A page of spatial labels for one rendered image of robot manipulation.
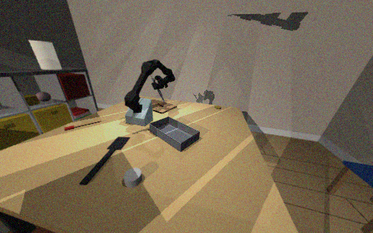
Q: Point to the grey cylinder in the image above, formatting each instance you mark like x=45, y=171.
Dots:
x=133, y=177

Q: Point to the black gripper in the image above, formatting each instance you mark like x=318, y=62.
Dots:
x=159, y=85

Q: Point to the black spatula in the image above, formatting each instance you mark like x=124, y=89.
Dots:
x=117, y=144

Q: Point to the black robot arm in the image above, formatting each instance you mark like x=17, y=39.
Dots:
x=132, y=98

